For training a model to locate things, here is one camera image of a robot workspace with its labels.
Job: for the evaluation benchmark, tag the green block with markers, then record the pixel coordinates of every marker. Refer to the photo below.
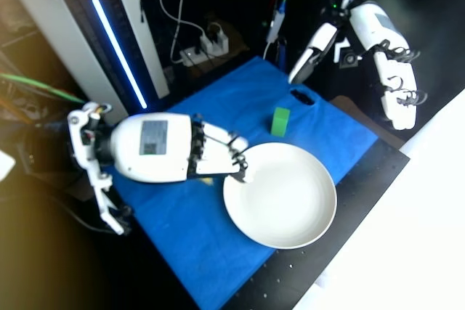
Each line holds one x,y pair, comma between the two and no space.
280,121

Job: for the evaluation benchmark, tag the white round plate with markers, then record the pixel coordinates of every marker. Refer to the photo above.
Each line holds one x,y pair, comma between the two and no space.
283,197

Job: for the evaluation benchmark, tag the white adapter with blue plug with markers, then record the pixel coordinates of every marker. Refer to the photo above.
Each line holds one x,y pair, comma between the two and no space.
276,27

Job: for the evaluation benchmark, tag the white power strip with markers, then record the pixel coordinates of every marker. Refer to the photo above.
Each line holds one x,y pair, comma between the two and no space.
192,56

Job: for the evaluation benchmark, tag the white backdrop sheet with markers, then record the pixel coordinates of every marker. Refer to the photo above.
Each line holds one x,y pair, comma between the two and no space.
399,233

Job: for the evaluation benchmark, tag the blue non-woven cloth bag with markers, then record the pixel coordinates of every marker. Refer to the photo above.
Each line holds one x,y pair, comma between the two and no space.
189,215

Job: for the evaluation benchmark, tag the white column with blue light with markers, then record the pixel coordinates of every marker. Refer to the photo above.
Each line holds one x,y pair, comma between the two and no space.
47,19

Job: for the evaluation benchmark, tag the black square mount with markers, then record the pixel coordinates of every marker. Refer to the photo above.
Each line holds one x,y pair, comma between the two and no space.
348,57

